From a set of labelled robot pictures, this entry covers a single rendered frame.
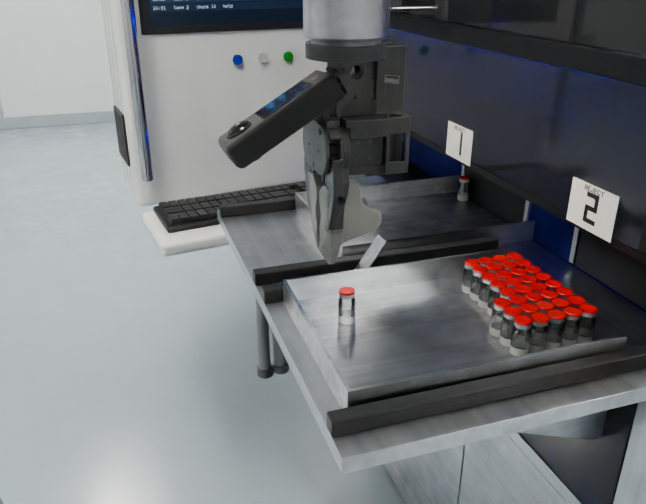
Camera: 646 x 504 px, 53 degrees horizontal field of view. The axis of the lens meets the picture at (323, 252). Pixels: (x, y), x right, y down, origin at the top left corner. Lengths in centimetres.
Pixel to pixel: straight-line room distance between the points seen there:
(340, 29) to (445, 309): 45
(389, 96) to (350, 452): 34
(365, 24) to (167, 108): 94
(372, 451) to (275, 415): 146
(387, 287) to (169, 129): 72
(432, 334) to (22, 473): 149
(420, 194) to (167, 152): 57
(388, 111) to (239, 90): 92
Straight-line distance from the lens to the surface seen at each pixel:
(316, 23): 56
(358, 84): 59
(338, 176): 57
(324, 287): 89
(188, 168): 150
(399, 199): 127
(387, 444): 65
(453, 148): 117
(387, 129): 59
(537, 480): 113
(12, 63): 608
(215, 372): 231
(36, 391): 239
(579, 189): 90
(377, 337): 80
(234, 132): 57
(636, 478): 94
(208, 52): 146
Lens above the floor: 131
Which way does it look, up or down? 24 degrees down
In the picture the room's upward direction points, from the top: straight up
